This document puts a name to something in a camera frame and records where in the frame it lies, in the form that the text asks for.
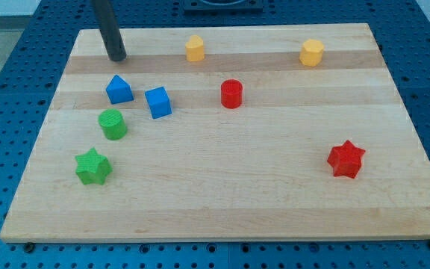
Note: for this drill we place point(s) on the blue cube block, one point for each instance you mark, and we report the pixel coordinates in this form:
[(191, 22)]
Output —
[(159, 102)]

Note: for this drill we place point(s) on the red cylinder block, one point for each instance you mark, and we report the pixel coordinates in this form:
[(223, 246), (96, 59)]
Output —
[(231, 93)]

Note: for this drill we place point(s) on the wooden board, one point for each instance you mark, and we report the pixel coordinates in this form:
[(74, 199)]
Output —
[(258, 172)]

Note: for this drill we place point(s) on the yellow heart block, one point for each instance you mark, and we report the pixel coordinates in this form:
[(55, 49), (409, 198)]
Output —
[(195, 49)]

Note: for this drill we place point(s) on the green cylinder block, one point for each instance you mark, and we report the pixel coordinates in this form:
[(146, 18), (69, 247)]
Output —
[(112, 124)]

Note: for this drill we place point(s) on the blue triangular prism block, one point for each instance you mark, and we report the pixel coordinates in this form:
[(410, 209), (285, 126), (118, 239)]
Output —
[(119, 91)]

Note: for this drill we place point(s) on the yellow hexagon block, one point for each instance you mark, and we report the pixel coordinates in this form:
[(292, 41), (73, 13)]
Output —
[(311, 53)]

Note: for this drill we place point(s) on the green star block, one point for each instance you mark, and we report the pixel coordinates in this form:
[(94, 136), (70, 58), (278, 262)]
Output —
[(92, 167)]

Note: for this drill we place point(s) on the red star block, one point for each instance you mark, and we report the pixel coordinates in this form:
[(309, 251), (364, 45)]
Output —
[(346, 160)]

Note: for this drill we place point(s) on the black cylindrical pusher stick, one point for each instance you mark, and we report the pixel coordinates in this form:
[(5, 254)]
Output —
[(109, 29)]

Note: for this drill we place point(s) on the blue perforated table mat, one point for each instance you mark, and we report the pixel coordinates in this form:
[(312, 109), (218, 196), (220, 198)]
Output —
[(30, 76)]

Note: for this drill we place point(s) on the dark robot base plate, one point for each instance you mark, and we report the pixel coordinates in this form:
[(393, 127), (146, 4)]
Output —
[(221, 6)]

